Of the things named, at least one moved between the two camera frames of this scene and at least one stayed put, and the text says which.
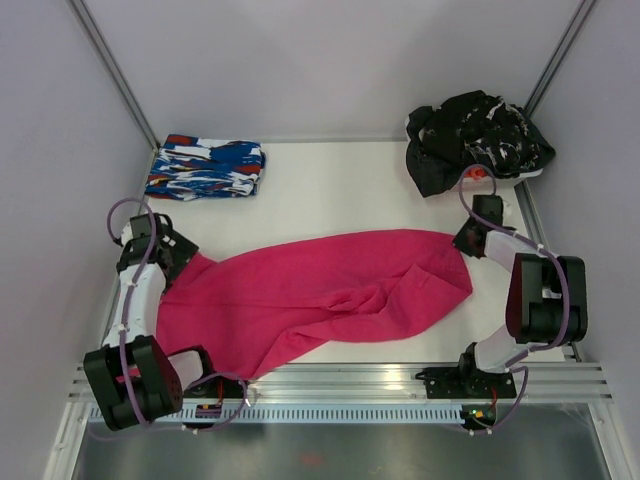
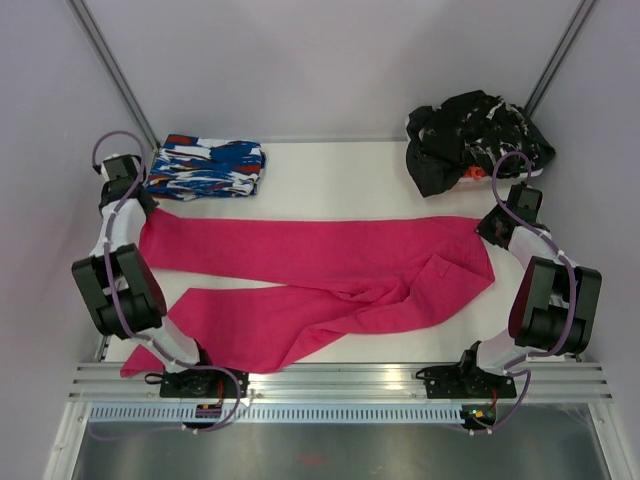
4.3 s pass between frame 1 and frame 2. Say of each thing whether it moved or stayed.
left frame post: stayed
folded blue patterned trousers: stayed
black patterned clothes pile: stayed
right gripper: moved
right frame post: stayed
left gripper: moved
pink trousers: moved
